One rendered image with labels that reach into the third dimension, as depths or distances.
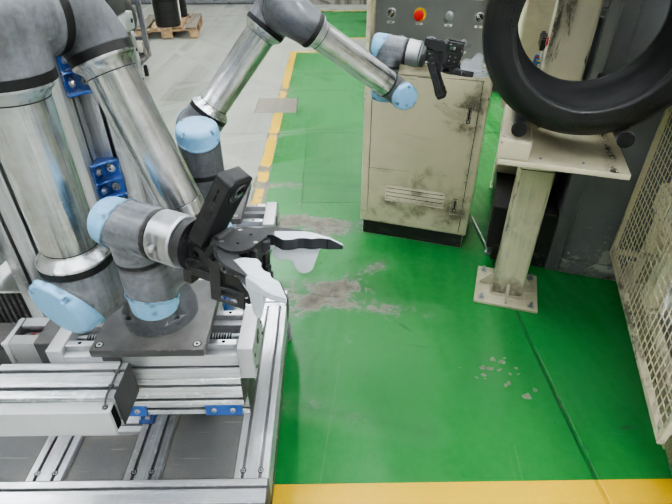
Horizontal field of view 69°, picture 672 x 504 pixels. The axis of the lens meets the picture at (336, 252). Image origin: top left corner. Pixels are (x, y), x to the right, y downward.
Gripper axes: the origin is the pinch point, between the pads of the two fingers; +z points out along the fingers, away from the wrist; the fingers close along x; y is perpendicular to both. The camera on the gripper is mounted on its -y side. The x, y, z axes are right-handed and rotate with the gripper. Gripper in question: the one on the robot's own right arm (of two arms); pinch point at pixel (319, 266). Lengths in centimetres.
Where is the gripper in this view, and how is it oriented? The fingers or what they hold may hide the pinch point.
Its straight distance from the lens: 58.5
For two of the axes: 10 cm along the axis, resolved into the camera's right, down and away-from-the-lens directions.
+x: -4.2, 4.0, -8.2
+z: 9.1, 2.4, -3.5
